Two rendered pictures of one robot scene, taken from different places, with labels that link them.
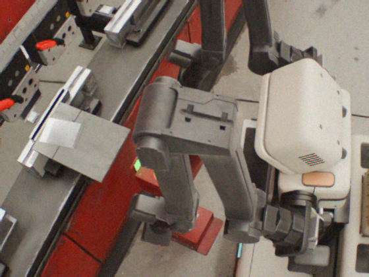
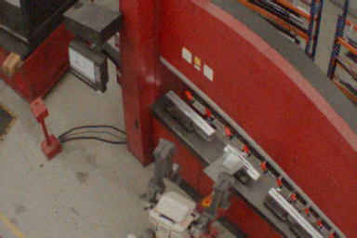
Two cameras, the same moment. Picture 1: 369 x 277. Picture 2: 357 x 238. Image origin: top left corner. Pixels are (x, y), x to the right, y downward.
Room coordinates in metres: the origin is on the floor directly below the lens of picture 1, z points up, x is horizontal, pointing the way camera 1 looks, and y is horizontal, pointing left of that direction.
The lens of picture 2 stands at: (0.80, -1.76, 4.50)
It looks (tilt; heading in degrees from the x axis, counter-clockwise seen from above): 55 degrees down; 104
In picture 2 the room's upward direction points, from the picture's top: 1 degrees clockwise
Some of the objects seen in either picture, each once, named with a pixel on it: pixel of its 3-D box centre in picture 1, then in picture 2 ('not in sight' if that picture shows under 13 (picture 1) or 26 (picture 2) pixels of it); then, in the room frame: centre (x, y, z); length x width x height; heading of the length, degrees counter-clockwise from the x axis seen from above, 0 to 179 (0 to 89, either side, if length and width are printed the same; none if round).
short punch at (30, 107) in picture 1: (27, 101); not in sight; (0.74, 0.43, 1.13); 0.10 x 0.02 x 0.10; 145
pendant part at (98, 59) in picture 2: not in sight; (88, 63); (-0.53, 0.68, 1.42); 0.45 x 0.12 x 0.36; 157
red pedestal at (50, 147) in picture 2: not in sight; (44, 128); (-1.18, 0.56, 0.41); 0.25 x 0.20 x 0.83; 55
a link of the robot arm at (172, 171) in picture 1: (174, 175); (167, 161); (0.31, 0.03, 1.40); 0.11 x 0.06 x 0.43; 160
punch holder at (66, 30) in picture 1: (46, 29); (257, 152); (0.88, 0.33, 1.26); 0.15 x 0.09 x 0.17; 145
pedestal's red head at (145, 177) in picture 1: (169, 163); (211, 206); (0.64, 0.06, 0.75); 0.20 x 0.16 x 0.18; 143
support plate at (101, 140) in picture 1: (79, 140); (224, 167); (0.65, 0.31, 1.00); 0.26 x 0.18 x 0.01; 55
